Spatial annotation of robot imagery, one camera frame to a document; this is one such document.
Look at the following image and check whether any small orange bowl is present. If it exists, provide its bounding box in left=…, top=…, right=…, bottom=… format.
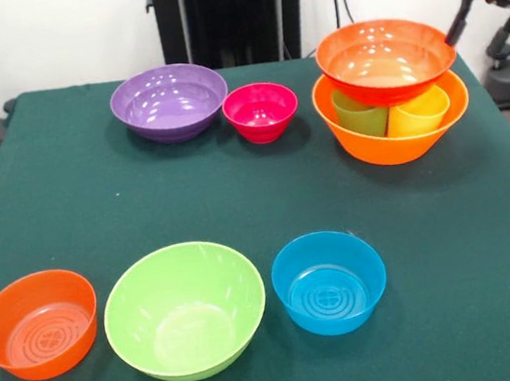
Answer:
left=0, top=264, right=107, bottom=381

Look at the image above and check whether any blue bowl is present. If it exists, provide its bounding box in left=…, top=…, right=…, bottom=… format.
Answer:
left=266, top=223, right=394, bottom=344

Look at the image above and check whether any wide red bowl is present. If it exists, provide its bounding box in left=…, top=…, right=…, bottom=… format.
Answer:
left=310, top=9, right=463, bottom=115

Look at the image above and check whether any pink bowl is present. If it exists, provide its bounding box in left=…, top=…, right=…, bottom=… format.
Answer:
left=219, top=78, right=304, bottom=149

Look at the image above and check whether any dark green table cloth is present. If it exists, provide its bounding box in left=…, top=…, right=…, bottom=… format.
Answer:
left=0, top=27, right=510, bottom=381

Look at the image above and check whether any green cup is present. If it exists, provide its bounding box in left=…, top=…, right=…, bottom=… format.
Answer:
left=329, top=83, right=393, bottom=143

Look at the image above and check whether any yellow cup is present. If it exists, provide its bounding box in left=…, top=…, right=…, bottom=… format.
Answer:
left=381, top=82, right=455, bottom=140

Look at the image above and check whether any green bowl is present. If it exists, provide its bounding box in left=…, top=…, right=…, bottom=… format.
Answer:
left=94, top=232, right=277, bottom=381

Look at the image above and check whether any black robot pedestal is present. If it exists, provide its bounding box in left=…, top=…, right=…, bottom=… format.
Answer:
left=145, top=0, right=317, bottom=77

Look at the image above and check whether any purple bowl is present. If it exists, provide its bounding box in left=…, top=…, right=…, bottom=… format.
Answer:
left=105, top=58, right=235, bottom=151

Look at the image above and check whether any large orange bowl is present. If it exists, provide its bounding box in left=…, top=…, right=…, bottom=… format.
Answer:
left=309, top=57, right=477, bottom=176

